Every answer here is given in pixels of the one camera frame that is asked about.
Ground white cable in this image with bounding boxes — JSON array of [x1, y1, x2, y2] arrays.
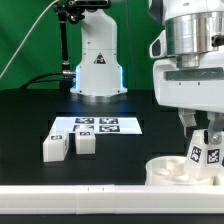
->
[[0, 0, 61, 80]]

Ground black camera stand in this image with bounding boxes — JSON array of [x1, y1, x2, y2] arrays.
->
[[53, 0, 85, 91]]

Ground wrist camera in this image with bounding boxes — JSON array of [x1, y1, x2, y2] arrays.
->
[[149, 31, 167, 59]]

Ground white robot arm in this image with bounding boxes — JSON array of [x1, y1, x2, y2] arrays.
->
[[71, 0, 224, 145]]

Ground white L-shaped fence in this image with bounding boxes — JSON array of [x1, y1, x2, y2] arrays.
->
[[0, 176, 224, 214]]

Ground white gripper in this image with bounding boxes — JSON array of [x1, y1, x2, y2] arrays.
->
[[153, 53, 224, 145]]

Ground white marker sheet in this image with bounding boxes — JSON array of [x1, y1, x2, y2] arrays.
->
[[50, 117, 142, 135]]

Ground black cables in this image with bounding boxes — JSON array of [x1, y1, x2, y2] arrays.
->
[[19, 71, 76, 90]]

